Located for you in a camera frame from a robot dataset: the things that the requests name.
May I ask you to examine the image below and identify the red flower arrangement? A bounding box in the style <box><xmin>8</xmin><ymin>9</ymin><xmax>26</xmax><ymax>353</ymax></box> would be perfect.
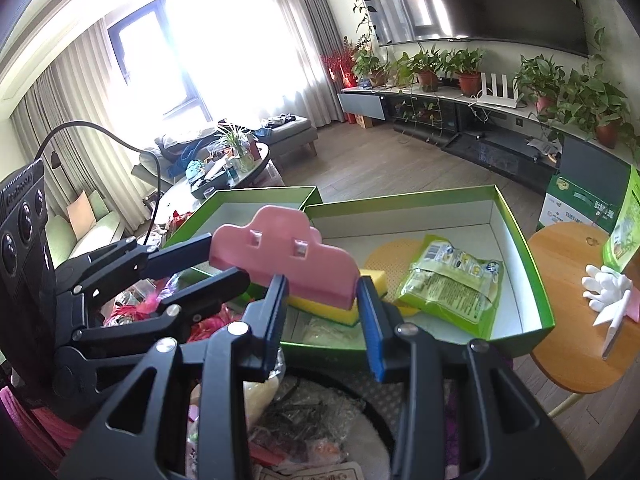
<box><xmin>320</xmin><ymin>50</ymin><xmax>358</xmax><ymax>88</ymax></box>

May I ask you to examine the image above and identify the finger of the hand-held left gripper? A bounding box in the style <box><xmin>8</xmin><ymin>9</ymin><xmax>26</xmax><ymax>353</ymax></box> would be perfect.
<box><xmin>55</xmin><ymin>234</ymin><xmax>213</xmax><ymax>306</ymax></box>
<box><xmin>57</xmin><ymin>267</ymin><xmax>251</xmax><ymax>361</ymax></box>

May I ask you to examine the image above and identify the grey ottoman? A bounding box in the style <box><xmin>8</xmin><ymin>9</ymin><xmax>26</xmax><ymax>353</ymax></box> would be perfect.
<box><xmin>260</xmin><ymin>115</ymin><xmax>319</xmax><ymax>161</ymax></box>

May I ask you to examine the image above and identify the pink feather duster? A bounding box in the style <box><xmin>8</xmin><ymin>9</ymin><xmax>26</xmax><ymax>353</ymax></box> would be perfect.
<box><xmin>107</xmin><ymin>280</ymin><xmax>251</xmax><ymax>346</ymax></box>

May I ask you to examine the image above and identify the hanging green vine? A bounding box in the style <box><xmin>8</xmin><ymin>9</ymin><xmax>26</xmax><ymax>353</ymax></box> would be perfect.
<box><xmin>560</xmin><ymin>0</ymin><xmax>608</xmax><ymax>76</ymax></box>
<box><xmin>340</xmin><ymin>0</ymin><xmax>381</xmax><ymax>51</ymax></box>

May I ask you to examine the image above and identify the white hand-shaped figure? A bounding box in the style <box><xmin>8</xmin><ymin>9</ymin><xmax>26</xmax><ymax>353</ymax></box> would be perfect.
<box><xmin>580</xmin><ymin>264</ymin><xmax>635</xmax><ymax>313</ymax></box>

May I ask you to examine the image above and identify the green standing snack bag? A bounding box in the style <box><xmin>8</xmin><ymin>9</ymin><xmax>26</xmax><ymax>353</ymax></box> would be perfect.
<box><xmin>601</xmin><ymin>165</ymin><xmax>640</xmax><ymax>273</ymax></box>

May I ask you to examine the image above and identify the wall television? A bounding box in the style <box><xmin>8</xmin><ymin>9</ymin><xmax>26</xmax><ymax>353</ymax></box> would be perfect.
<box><xmin>365</xmin><ymin>0</ymin><xmax>591</xmax><ymax>58</ymax></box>

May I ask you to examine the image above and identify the pink cushion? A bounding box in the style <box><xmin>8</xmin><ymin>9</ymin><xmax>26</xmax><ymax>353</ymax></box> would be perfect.
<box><xmin>67</xmin><ymin>199</ymin><xmax>96</xmax><ymax>233</ymax></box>

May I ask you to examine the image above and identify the round wooden side table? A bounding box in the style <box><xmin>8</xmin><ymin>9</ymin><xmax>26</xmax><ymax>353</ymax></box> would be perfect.
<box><xmin>527</xmin><ymin>220</ymin><xmax>640</xmax><ymax>418</ymax></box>

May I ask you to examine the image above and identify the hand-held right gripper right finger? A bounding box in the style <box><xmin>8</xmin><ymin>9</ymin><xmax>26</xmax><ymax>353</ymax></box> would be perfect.
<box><xmin>356</xmin><ymin>275</ymin><xmax>585</xmax><ymax>480</ymax></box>

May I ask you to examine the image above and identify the white pointed tool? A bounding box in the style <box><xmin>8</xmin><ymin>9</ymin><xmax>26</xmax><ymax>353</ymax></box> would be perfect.
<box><xmin>592</xmin><ymin>287</ymin><xmax>638</xmax><ymax>361</ymax></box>

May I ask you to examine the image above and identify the yellow sponge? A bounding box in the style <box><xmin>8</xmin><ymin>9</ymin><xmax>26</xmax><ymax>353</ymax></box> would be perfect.
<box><xmin>286</xmin><ymin>269</ymin><xmax>390</xmax><ymax>328</ymax></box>

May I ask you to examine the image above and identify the green sofa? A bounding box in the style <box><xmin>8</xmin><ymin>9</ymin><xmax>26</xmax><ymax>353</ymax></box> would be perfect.
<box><xmin>45</xmin><ymin>187</ymin><xmax>126</xmax><ymax>261</ymax></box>

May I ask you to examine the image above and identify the green printed packet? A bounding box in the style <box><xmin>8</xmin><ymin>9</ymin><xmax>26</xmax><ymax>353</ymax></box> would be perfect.
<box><xmin>394</xmin><ymin>234</ymin><xmax>506</xmax><ymax>339</ymax></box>

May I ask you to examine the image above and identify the grey curtain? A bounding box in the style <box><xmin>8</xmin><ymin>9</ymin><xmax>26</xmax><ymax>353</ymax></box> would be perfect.
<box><xmin>260</xmin><ymin>0</ymin><xmax>351</xmax><ymax>126</ymax></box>
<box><xmin>10</xmin><ymin>25</ymin><xmax>151</xmax><ymax>201</ymax></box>

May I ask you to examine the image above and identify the left green box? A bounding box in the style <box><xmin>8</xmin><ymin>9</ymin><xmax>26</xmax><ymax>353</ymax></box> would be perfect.
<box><xmin>162</xmin><ymin>186</ymin><xmax>323</xmax><ymax>281</ymax></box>

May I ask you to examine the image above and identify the dark framed window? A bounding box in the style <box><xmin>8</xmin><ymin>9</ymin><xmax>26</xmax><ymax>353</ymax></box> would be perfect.
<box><xmin>107</xmin><ymin>0</ymin><xmax>211</xmax><ymax>121</ymax></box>

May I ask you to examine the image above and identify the potted green plant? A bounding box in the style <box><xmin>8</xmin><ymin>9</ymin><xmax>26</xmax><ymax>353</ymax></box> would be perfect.
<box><xmin>352</xmin><ymin>35</ymin><xmax>393</xmax><ymax>88</ymax></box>
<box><xmin>550</xmin><ymin>67</ymin><xmax>633</xmax><ymax>150</ymax></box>
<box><xmin>445</xmin><ymin>47</ymin><xmax>486</xmax><ymax>97</ymax></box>
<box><xmin>397</xmin><ymin>45</ymin><xmax>451</xmax><ymax>93</ymax></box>
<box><xmin>512</xmin><ymin>55</ymin><xmax>566</xmax><ymax>113</ymax></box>

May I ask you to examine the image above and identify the green and white carton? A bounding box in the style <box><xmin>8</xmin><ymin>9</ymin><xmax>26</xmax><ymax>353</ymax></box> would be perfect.
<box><xmin>539</xmin><ymin>172</ymin><xmax>621</xmax><ymax>235</ymax></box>

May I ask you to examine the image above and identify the small grass plant in glass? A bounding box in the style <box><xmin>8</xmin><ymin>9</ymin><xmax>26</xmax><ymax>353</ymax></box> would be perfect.
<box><xmin>215</xmin><ymin>122</ymin><xmax>256</xmax><ymax>173</ymax></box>

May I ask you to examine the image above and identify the pink cloud-shaped holder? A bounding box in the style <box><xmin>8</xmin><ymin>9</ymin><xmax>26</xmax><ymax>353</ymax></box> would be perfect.
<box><xmin>207</xmin><ymin>203</ymin><xmax>362</xmax><ymax>312</ymax></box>

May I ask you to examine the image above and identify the clear bag of dark items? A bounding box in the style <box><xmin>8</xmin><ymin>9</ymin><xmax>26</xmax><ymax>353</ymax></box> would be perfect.
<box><xmin>250</xmin><ymin>375</ymin><xmax>366</xmax><ymax>461</ymax></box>

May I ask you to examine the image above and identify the black cable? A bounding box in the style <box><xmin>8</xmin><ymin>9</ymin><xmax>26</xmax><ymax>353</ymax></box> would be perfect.
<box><xmin>36</xmin><ymin>120</ymin><xmax>166</xmax><ymax>248</ymax></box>

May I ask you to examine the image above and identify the green cardboard box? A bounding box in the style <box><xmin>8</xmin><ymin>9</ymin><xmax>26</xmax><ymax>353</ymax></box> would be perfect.
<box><xmin>280</xmin><ymin>185</ymin><xmax>556</xmax><ymax>367</ymax></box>

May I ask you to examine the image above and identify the bagged beige sponge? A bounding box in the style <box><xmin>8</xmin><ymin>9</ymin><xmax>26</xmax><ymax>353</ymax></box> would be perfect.
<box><xmin>242</xmin><ymin>377</ymin><xmax>283</xmax><ymax>428</ymax></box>

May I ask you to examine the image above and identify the cluttered coffee table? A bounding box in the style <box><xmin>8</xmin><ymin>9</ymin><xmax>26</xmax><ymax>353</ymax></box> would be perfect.
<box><xmin>145</xmin><ymin>135</ymin><xmax>273</xmax><ymax>221</ymax></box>

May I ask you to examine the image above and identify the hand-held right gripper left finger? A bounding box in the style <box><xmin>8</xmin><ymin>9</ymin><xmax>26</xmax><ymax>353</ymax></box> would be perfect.
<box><xmin>57</xmin><ymin>274</ymin><xmax>290</xmax><ymax>480</ymax></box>

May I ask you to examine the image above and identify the yellow perforated round mat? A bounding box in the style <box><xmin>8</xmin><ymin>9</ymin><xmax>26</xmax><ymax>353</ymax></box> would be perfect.
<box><xmin>364</xmin><ymin>239</ymin><xmax>426</xmax><ymax>317</ymax></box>

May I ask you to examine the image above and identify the white router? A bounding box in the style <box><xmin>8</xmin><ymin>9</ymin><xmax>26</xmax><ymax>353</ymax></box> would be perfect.
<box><xmin>479</xmin><ymin>72</ymin><xmax>522</xmax><ymax>107</ymax></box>

